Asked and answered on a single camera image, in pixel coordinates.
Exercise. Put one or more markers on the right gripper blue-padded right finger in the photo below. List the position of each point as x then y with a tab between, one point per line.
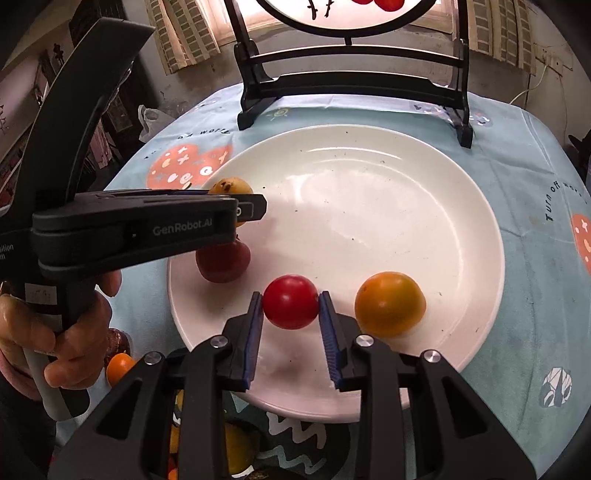
455	434

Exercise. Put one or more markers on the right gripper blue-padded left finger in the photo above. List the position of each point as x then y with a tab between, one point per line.
127	435

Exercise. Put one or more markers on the small orange tomato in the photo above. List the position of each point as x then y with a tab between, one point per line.
117	368

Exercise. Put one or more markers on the red cherry tomato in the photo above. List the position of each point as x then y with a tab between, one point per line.
290	302

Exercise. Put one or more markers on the dark water chestnut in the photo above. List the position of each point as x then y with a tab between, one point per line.
118	342

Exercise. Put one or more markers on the left hand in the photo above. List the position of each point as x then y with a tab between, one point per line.
79	352

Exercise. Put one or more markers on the light blue printed tablecloth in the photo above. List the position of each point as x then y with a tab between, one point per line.
534	368

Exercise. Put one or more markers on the green-yellow tomato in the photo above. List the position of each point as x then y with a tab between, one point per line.
240	447

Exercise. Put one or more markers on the orange-yellow tomato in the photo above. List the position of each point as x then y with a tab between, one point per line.
389	304

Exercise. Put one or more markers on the white plastic bag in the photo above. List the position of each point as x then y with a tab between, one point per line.
152	121

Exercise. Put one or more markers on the dark red plum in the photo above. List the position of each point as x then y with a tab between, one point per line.
223	263

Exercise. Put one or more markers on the yellow spotted small fruit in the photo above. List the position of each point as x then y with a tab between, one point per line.
230	185

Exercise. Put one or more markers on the checked curtain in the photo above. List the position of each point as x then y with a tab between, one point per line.
183	35

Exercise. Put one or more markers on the white oval plate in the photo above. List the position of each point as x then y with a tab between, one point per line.
344	203

